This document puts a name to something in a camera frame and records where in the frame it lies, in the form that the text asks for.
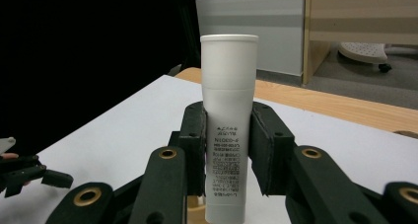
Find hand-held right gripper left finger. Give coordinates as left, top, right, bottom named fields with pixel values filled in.
left=128, top=101, right=208, bottom=224

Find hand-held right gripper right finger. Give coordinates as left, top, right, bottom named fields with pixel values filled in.
left=248, top=101, right=383, bottom=224

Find white tube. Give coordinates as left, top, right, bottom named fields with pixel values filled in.
left=199, top=34, right=260, bottom=224

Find brown cup with bear figure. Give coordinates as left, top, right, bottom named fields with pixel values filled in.
left=186, top=195, right=208, bottom=224

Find white cabinet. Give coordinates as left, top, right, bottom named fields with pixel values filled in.
left=194, top=0, right=306, bottom=78

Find black curtain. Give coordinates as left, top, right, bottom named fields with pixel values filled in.
left=0, top=0, right=202, bottom=157

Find white office chair base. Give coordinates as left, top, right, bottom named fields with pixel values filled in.
left=337, top=41, right=393, bottom=74

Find light wooden desk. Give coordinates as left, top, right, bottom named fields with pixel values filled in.
left=302, top=0, right=418, bottom=86

